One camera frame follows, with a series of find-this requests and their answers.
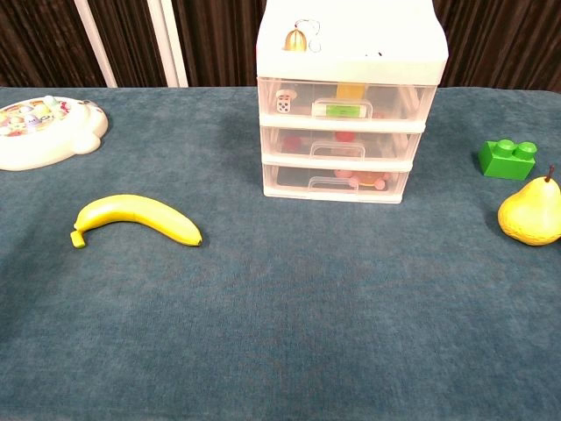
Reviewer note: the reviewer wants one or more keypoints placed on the red round toy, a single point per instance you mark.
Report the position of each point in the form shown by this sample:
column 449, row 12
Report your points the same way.
column 293, row 142
column 346, row 136

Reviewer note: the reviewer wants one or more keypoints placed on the green building block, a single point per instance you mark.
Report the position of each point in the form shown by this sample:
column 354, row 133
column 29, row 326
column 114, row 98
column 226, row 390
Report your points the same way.
column 504, row 164

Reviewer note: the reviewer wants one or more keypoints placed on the clear drawer with glue stick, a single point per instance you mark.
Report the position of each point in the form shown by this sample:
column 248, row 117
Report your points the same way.
column 394, row 105

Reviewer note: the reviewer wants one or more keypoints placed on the white dice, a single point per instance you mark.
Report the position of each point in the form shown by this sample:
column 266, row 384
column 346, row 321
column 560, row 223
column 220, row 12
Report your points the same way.
column 283, row 105

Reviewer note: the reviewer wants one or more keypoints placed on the white fishing game toy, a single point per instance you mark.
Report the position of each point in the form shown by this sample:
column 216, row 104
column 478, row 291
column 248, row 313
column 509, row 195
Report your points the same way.
column 66, row 144

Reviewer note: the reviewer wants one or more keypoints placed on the dark brown pleated curtain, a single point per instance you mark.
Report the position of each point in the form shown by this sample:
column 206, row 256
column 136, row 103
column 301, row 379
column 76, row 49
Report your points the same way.
column 44, row 44

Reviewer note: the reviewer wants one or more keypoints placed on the pink bead toy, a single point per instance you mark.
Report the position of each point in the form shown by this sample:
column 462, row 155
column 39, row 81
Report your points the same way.
column 350, row 179

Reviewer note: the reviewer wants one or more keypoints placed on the yellow cube block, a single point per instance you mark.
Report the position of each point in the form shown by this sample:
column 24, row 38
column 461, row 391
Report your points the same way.
column 350, row 91

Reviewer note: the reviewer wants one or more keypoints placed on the blue velvet tablecloth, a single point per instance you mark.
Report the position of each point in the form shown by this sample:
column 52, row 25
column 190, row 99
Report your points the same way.
column 280, row 329

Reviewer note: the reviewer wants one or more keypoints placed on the yellow toy pear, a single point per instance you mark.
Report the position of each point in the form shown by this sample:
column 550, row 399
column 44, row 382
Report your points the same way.
column 530, row 215

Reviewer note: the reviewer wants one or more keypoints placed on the clear drawer with red toys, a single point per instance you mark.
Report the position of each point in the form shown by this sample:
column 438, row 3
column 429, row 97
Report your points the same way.
column 394, row 145

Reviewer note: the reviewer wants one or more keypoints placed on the yellow toy banana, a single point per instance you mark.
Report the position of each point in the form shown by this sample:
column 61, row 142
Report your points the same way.
column 144, row 212

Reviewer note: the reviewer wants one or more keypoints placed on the white green glue stick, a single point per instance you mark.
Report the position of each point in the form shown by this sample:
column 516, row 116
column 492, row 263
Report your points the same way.
column 342, row 110

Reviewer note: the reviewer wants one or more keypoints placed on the white plastic drawer unit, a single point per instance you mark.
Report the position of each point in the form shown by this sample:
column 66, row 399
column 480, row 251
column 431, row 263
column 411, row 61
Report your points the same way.
column 350, row 44

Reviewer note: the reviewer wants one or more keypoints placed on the white frame post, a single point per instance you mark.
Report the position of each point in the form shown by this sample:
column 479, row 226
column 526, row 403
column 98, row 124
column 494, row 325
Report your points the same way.
column 96, row 44
column 168, row 44

